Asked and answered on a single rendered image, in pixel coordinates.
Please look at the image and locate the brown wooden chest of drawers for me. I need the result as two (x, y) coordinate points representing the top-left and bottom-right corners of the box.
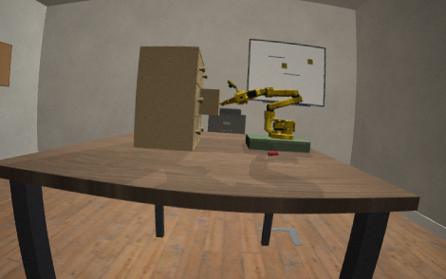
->
(134, 46), (204, 151)

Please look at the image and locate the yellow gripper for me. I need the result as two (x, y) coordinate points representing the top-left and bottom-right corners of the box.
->
(221, 81), (248, 105)

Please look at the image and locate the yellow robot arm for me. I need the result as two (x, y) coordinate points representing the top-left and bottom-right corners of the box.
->
(245, 87), (303, 140)

